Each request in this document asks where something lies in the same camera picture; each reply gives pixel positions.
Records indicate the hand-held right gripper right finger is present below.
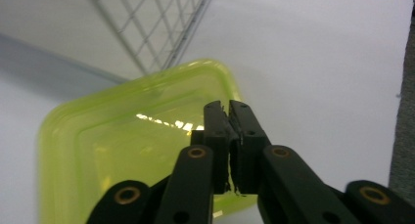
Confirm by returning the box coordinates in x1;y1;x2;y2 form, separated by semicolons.
228;99;272;197

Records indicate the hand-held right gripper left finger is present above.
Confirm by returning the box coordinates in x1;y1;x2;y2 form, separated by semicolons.
190;100;232;196

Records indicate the translucent green square container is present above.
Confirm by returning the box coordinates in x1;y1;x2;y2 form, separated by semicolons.
36;58;259;224

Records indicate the white wire rack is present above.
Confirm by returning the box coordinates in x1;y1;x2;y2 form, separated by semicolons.
0;0;217;85

